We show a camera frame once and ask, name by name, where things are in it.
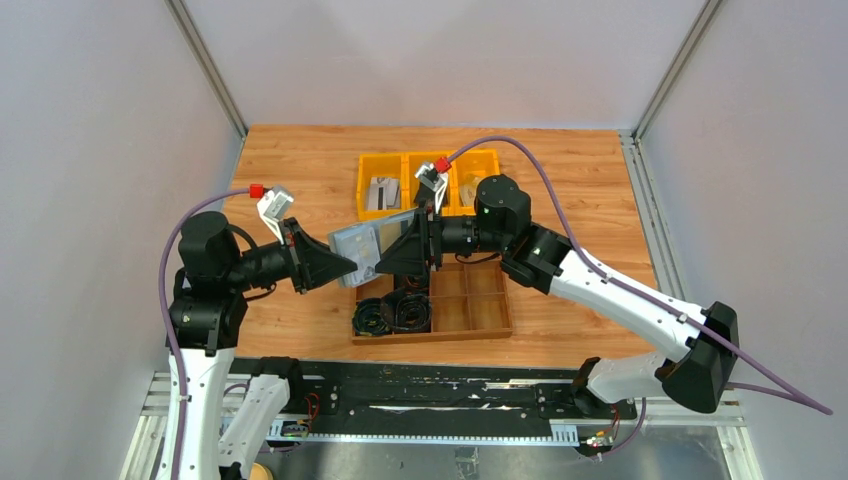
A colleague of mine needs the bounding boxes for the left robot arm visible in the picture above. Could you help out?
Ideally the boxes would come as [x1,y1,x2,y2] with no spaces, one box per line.
[157,211,357,479]

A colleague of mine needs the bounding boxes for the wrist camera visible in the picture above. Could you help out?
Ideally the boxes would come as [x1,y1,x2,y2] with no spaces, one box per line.
[248,184,295,243]
[414,157,451,214]

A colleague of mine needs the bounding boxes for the rolled tie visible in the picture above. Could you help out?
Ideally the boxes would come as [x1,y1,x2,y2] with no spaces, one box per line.
[380,275,433,334]
[352,298,391,337]

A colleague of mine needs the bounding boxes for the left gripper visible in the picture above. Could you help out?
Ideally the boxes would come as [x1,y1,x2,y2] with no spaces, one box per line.
[226,216,358,292]

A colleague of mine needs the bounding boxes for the yellow three-bin tray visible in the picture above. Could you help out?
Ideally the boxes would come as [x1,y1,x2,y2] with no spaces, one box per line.
[356,149,501,221]

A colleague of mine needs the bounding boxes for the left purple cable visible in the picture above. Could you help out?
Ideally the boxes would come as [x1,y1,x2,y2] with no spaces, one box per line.
[160,187,266,480]

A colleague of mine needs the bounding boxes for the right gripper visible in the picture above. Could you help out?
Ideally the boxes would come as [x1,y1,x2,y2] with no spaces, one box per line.
[376,198,509,278]

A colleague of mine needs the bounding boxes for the black card wallet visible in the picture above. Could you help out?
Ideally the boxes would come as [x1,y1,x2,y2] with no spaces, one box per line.
[414,173,449,213]

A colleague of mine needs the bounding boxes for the rolled tie bottom centre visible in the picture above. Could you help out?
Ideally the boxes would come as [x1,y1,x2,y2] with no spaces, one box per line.
[380,275,433,334]

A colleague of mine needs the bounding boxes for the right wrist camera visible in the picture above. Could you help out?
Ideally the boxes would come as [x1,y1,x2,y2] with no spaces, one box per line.
[414,157,451,214]

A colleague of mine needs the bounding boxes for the wooden compartment tray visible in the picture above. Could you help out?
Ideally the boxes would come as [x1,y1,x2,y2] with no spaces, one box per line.
[350,254,514,345]

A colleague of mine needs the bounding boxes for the grey card holder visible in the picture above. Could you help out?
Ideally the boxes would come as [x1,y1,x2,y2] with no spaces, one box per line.
[328,210,414,288]

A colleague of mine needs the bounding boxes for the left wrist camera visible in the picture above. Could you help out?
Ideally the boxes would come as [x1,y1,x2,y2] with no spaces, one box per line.
[248,184,295,243]

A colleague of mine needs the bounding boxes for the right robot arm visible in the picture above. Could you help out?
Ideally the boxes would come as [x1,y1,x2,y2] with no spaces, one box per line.
[376,175,739,418]

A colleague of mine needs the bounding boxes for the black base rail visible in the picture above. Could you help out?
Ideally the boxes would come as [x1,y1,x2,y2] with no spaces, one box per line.
[300,360,636,440]

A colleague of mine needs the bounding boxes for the rolled tie bottom left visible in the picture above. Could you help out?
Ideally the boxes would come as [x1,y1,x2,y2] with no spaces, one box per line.
[352,298,391,337]

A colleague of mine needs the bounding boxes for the white cards in bin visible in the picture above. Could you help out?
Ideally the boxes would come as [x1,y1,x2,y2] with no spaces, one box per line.
[365,177,401,211]

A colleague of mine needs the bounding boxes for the beige cards in bin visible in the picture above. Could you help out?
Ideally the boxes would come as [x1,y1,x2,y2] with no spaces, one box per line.
[458,174,487,208]

